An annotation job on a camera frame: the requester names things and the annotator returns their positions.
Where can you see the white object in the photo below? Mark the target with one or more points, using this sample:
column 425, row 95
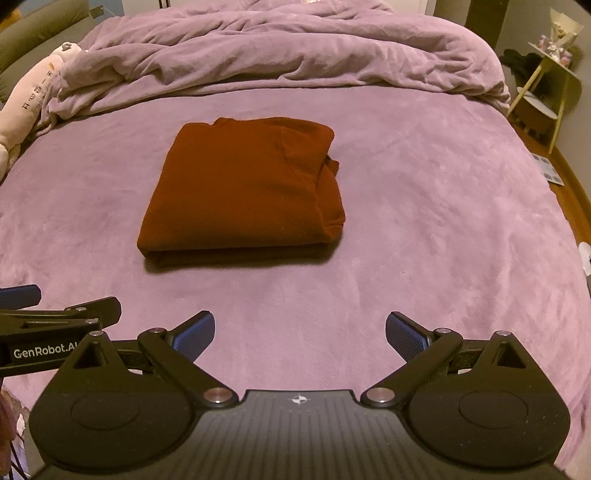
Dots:
column 585, row 258

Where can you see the long pink plush toy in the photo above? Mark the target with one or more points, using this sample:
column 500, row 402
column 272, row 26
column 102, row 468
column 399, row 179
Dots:
column 27, row 106

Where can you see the yellow side table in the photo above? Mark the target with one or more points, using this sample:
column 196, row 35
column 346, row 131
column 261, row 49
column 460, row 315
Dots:
column 565, row 78

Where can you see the dark clothes pile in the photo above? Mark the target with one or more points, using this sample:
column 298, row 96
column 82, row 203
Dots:
column 519, row 64

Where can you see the purple blanket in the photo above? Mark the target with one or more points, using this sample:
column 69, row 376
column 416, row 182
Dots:
column 277, row 46

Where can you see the red knit sweater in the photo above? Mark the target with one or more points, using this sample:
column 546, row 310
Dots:
column 240, row 194

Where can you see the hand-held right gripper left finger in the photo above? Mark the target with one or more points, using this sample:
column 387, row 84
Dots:
column 196, row 337

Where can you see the patterned paper sheet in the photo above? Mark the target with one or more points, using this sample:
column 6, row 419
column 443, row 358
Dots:
column 549, row 170

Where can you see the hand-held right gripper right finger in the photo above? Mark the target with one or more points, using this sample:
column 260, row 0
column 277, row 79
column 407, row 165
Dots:
column 406, row 337

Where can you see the dark wooden post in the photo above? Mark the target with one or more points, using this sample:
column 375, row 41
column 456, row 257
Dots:
column 482, row 23

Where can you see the purple bed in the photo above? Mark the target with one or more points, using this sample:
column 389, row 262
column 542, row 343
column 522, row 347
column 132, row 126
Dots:
column 415, row 221

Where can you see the olive green pillow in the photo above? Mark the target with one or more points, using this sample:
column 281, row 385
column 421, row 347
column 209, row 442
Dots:
column 32, row 41

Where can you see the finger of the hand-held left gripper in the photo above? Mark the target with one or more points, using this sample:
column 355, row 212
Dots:
column 92, row 310
column 18, row 295

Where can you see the wrapped flower bouquet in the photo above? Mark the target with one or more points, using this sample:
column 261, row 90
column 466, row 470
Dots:
column 561, row 27

